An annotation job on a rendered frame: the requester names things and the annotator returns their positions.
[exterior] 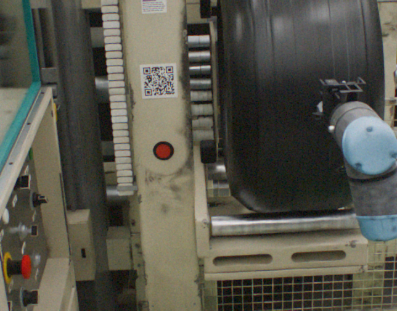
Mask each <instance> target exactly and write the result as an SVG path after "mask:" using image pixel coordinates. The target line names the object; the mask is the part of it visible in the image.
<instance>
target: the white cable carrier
mask: <svg viewBox="0 0 397 311"><path fill-rule="evenodd" d="M100 1H101V5H102V7H101V10H102V13H103V14H102V20H103V28H104V36H105V38H104V43H105V50H106V53H105V56H106V58H107V60H106V64H107V73H108V87H110V89H109V90H108V91H109V92H110V97H109V99H110V101H111V108H112V110H111V113H112V122H113V136H114V143H115V156H116V158H115V160H116V163H117V164H116V166H117V176H118V178H117V180H118V186H129V185H137V182H136V178H134V170H133V157H132V150H131V147H132V144H131V136H130V135H131V131H130V123H129V110H128V103H127V95H129V86H126V82H125V79H126V76H125V68H124V65H125V62H124V60H123V59H124V54H123V46H122V44H123V40H122V38H121V37H122V32H121V23H120V22H121V17H120V9H119V6H120V3H119V1H118V0H100ZM118 193H119V196H123V195H133V194H134V191H119V192H118Z"/></svg>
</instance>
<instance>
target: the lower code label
mask: <svg viewBox="0 0 397 311"><path fill-rule="evenodd" d="M140 74H141V91H142V99H154V98H168V97H178V90H177V78H176V63H172V64H147V65H140Z"/></svg>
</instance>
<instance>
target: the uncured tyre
mask: <svg viewBox="0 0 397 311"><path fill-rule="evenodd" d="M216 26H217V52H218V70H219V98H220V110H221V131H222V140H223V155H224V166H225V171H226V176H227V181H228V184H229V189H230V193H231V196H232V197H233V198H235V199H237V200H238V201H239V202H240V203H241V204H242V205H243V206H244V207H245V208H247V209H248V210H251V211H255V212H260V213H274V212H299V211H314V210H337V209H341V208H343V207H345V206H347V205H351V204H353V203H354V202H353V197H352V194H351V189H350V182H349V179H348V176H347V175H331V174H330V170H329V154H330V141H331V134H332V133H330V132H329V131H325V130H324V129H322V128H320V125H316V124H315V123H314V122H313V113H316V112H317V105H318V104H319V103H320V102H321V101H320V100H319V79H321V80H322V81H323V82H324V80H332V79H335V80H336V81H337V82H338V81H339V82H342V81H344V82H345V83H347V82H354V81H355V82H358V77H360V78H361V79H362V80H363V81H364V82H365V83H366V104H367V105H368V106H370V107H371V108H372V110H373V111H374V112H375V113H376V114H377V115H378V116H379V117H380V118H381V120H383V121H384V113H385V67H384V55H383V39H382V28H381V23H380V14H379V7H377V0H217V2H216Z"/></svg>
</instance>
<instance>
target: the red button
mask: <svg viewBox="0 0 397 311"><path fill-rule="evenodd" d="M170 152H171V150H170V147H169V146H168V145H166V144H161V145H159V146H158V147H157V155H158V156H159V157H161V158H166V157H168V156H169V155H170Z"/></svg>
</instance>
